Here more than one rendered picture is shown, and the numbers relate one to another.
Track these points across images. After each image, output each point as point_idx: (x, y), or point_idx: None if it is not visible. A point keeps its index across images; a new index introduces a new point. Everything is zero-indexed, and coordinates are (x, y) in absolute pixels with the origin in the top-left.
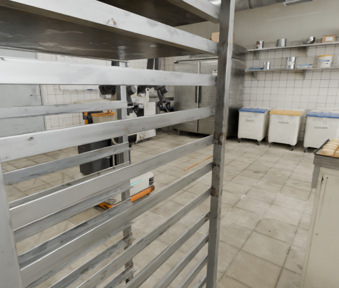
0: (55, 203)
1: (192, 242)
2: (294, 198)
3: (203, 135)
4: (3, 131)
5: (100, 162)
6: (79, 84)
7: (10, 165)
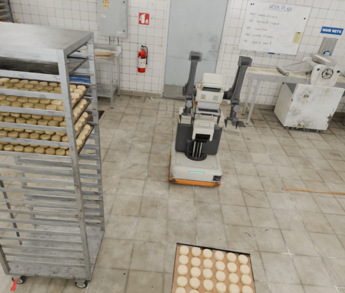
0: None
1: (181, 241)
2: None
3: None
4: (181, 77)
5: (184, 142)
6: None
7: (173, 106)
